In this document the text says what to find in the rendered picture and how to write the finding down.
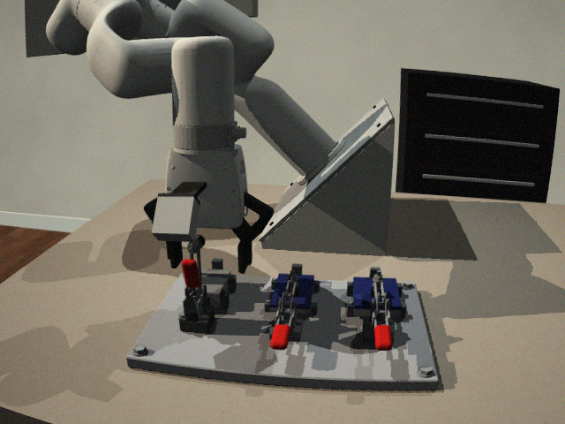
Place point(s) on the blue rectangular block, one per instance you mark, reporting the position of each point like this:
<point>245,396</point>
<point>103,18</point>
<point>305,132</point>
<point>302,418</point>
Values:
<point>305,292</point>
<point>362,296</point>

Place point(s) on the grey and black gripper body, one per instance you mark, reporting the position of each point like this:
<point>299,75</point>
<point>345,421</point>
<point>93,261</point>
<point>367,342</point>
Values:
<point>222,202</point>

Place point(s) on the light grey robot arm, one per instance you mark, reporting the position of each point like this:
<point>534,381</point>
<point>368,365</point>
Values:
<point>203,84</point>

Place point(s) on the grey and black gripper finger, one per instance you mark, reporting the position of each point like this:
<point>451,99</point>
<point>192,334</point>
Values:
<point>247,233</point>
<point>174,248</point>

